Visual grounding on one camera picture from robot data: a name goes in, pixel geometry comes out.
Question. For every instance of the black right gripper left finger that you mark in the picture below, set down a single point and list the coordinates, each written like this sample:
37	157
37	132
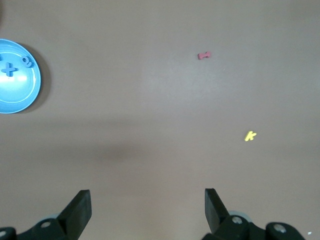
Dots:
72	217

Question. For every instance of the yellow foam letter K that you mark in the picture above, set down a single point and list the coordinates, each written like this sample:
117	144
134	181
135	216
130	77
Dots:
249	136

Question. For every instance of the red foam letter I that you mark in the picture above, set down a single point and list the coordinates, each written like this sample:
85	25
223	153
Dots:
204	55

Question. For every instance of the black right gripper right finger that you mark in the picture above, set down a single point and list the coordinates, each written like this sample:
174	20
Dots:
217	217

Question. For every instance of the blue foam letter X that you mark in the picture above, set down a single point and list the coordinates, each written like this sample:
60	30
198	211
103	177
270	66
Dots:
9	69

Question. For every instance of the blue foam letter a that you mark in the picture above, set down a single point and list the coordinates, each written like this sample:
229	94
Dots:
28	63

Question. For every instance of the blue plate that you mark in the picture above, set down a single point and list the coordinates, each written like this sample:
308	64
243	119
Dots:
17	95

